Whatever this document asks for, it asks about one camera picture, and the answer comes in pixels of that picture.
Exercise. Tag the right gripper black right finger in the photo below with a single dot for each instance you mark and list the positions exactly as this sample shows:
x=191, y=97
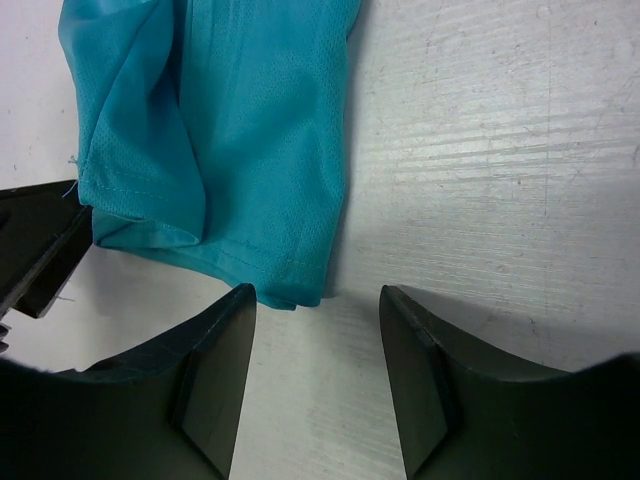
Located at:
x=466, y=409

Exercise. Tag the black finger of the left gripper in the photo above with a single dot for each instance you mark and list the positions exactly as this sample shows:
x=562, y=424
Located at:
x=45, y=232

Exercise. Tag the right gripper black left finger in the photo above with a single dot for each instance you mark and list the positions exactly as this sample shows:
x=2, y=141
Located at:
x=168, y=408

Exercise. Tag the teal t shirt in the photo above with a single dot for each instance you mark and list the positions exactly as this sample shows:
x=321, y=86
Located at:
x=211, y=135

